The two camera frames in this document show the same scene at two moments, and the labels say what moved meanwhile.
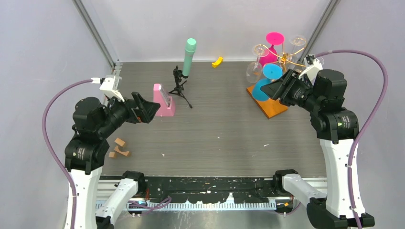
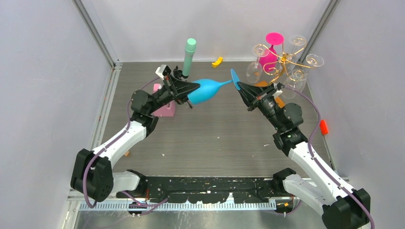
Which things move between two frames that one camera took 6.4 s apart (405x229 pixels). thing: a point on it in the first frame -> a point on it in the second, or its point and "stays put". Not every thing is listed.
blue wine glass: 272,71 -> 209,89
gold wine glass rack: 285,57 stays put
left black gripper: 138,108 -> 180,95
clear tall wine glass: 296,43 stays put
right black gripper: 275,89 -> 249,94
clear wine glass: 254,70 stays put
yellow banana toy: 218,62 stays put
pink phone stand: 163,110 stays put
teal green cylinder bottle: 190,48 stays put
